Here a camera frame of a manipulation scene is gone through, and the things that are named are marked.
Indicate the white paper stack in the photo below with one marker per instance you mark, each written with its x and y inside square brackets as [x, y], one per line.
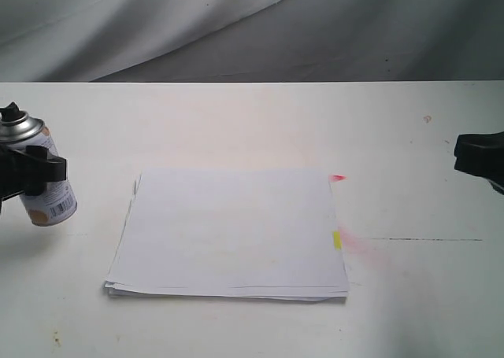
[219, 233]

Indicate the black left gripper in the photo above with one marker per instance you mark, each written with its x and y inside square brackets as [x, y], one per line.
[29, 171]

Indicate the white backdrop cloth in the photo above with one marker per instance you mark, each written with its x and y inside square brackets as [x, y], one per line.
[83, 40]

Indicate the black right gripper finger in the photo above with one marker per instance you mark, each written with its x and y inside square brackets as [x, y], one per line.
[479, 147]
[490, 169]

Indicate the white spray paint can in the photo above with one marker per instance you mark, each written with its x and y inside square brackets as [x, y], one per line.
[58, 202]

